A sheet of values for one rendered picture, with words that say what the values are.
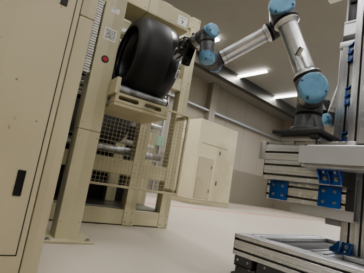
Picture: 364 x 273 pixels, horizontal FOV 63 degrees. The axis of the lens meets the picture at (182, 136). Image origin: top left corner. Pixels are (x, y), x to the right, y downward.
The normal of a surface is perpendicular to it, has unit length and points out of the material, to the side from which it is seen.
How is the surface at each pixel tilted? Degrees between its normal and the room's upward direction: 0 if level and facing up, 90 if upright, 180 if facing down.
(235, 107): 90
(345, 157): 90
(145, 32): 76
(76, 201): 90
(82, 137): 90
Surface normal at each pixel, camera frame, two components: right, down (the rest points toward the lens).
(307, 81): -0.29, -0.07
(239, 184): 0.66, -0.01
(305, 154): -0.73, -0.22
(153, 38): 0.33, -0.26
